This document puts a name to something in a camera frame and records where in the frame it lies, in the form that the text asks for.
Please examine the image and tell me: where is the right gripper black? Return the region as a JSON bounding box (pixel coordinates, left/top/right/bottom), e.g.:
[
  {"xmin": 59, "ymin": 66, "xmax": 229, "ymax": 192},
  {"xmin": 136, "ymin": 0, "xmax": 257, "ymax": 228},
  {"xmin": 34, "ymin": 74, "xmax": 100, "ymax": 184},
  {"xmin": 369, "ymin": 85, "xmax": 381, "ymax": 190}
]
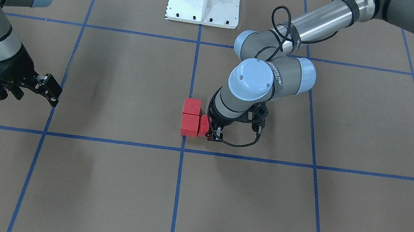
[{"xmin": 2, "ymin": 45, "xmax": 63, "ymax": 108}]

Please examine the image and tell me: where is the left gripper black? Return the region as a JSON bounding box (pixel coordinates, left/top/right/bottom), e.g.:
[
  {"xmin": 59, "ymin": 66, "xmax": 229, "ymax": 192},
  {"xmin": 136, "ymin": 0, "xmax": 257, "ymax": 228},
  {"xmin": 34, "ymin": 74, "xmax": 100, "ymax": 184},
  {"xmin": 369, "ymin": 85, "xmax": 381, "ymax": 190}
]
[{"xmin": 206, "ymin": 110, "xmax": 232, "ymax": 142}]

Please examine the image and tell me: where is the red block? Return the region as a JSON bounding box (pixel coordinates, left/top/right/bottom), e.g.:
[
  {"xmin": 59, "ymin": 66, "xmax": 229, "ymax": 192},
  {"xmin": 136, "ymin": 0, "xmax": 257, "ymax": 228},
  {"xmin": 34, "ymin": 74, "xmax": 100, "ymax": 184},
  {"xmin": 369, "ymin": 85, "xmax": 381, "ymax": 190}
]
[
  {"xmin": 182, "ymin": 98, "xmax": 202, "ymax": 116},
  {"xmin": 180, "ymin": 114, "xmax": 201, "ymax": 137},
  {"xmin": 197, "ymin": 114, "xmax": 210, "ymax": 138}
]

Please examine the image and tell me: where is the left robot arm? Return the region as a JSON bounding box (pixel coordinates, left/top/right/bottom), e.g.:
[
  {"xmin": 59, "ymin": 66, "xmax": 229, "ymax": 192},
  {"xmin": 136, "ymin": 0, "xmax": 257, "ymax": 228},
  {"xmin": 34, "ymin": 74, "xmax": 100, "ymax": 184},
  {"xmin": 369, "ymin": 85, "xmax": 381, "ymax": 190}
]
[{"xmin": 199, "ymin": 0, "xmax": 414, "ymax": 144}]

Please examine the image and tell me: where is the brown paper table cover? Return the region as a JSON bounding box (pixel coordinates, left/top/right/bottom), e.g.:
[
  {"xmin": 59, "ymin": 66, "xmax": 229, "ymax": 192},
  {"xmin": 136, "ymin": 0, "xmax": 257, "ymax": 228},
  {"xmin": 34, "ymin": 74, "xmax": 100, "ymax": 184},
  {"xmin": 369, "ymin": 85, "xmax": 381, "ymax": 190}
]
[{"xmin": 0, "ymin": 0, "xmax": 414, "ymax": 232}]

